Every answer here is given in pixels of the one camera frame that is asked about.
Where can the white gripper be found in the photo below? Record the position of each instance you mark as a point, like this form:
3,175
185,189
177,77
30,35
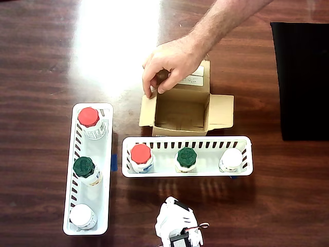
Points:
171,211

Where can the green-capped bottle from basket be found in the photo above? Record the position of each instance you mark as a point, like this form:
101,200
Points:
187,156
82,166

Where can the small cardboard box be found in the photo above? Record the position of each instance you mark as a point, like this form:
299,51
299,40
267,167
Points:
180,115

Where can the tanned hairy person's forearm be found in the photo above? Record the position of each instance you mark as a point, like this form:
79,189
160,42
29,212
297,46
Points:
226,18

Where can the white plastic basket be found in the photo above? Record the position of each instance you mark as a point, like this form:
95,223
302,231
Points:
88,190
164,157

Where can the white-capped bottle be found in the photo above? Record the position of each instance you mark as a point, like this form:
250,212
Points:
231,158
81,214

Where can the tanned hairy person's hand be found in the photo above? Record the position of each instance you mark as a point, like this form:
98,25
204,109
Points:
174,61

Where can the blue tape strip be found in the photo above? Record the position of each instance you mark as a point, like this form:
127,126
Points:
233,177
114,162

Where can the black cloth mat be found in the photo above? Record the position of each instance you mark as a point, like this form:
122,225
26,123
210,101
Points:
303,77

